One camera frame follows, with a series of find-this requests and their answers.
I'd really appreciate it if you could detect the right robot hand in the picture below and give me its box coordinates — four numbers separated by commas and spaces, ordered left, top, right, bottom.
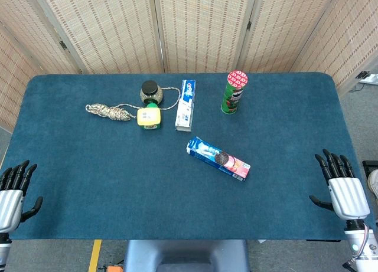
309, 149, 371, 221

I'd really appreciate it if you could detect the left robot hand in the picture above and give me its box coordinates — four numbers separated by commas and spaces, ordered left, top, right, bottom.
0, 159, 44, 234

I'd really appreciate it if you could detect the blue cookie package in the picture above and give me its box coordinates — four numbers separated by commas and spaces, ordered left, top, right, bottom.
185, 136, 252, 182

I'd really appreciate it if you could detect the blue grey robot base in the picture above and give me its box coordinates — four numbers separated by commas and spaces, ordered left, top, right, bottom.
123, 239, 250, 272

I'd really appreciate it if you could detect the blue white toothpaste box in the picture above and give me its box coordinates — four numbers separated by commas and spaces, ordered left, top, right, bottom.
174, 79, 197, 133

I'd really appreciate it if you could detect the white sneaker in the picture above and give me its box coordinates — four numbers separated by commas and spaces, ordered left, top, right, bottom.
367, 169, 378, 202

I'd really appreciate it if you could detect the black floor object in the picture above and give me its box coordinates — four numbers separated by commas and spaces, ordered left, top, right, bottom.
361, 160, 378, 178

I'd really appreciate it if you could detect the white power strip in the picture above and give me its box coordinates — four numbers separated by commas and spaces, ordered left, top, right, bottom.
358, 73, 378, 86

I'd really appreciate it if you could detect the green chips can red lid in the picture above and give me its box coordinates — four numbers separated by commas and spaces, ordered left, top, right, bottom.
220, 70, 249, 115

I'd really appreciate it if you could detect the yellow green square bottle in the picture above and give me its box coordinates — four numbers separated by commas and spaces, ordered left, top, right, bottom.
136, 103, 163, 131

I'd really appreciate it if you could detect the blue table mat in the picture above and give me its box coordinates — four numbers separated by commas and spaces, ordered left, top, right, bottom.
0, 72, 372, 241

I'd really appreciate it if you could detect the glass jar black lid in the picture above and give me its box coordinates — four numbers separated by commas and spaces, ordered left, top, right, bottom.
139, 80, 164, 106

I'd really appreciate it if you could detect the woven folding screen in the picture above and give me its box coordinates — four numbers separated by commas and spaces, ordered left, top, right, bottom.
0, 0, 378, 133

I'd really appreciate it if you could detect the coiled patterned rope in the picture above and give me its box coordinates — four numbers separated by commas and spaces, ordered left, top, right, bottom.
85, 86, 181, 122

